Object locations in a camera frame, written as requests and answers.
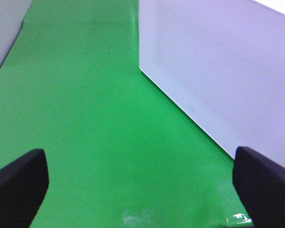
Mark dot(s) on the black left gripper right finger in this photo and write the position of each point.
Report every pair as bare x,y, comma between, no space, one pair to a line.
260,185

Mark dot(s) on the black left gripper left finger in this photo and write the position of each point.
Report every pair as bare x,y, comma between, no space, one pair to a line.
23,186

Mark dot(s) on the white microwave door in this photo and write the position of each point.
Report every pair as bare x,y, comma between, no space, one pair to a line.
223,63

